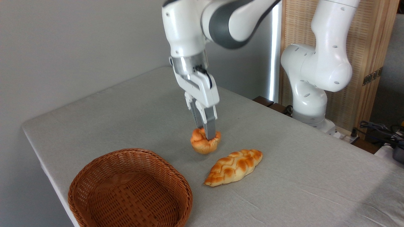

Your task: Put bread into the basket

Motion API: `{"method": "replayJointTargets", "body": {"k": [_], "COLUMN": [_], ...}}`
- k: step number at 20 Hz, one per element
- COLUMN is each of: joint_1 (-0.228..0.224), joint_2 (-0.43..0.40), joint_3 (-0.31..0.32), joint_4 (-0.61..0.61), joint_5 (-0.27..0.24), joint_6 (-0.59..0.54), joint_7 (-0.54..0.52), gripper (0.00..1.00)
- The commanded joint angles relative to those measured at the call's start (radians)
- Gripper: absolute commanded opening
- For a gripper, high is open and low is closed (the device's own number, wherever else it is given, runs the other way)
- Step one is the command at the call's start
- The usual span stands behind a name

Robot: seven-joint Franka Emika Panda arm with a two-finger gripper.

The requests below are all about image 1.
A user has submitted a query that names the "brown wicker basket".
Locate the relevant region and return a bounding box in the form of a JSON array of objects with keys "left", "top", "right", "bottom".
[{"left": 68, "top": 148, "right": 193, "bottom": 227}]

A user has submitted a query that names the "dark metal screen hinge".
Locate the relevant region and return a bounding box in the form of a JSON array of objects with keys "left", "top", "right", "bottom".
[{"left": 362, "top": 67, "right": 383, "bottom": 86}]

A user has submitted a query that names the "grey metal pot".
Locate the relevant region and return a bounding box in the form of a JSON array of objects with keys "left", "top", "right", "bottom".
[{"left": 392, "top": 147, "right": 404, "bottom": 164}]

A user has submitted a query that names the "white power strip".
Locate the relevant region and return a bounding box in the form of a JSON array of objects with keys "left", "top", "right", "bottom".
[{"left": 338, "top": 132, "right": 360, "bottom": 144}]

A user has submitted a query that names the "dark brown wooden block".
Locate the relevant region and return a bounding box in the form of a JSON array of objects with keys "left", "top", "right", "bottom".
[
  {"left": 252, "top": 96, "right": 274, "bottom": 107},
  {"left": 268, "top": 103, "right": 292, "bottom": 117}
]

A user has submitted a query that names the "braided golden bread loaf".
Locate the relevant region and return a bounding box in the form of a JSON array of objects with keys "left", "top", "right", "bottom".
[{"left": 204, "top": 149, "right": 263, "bottom": 187}]

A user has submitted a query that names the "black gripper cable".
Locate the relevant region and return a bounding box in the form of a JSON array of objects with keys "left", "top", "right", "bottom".
[{"left": 195, "top": 65, "right": 212, "bottom": 89}]

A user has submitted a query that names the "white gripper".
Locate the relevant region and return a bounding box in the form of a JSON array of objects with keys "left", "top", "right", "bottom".
[{"left": 172, "top": 68, "right": 220, "bottom": 140}]

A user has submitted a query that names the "white vertical light strip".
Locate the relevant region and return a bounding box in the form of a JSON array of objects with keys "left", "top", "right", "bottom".
[{"left": 269, "top": 2, "right": 282, "bottom": 103}]

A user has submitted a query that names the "round orange bun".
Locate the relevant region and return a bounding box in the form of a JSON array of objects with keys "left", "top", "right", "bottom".
[{"left": 190, "top": 128, "right": 222, "bottom": 154}]

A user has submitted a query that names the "black cable bundle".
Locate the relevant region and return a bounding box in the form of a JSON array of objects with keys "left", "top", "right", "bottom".
[{"left": 351, "top": 121, "right": 404, "bottom": 148}]

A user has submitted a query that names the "grey tablecloth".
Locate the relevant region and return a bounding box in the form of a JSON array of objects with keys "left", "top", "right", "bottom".
[{"left": 21, "top": 66, "right": 404, "bottom": 227}]

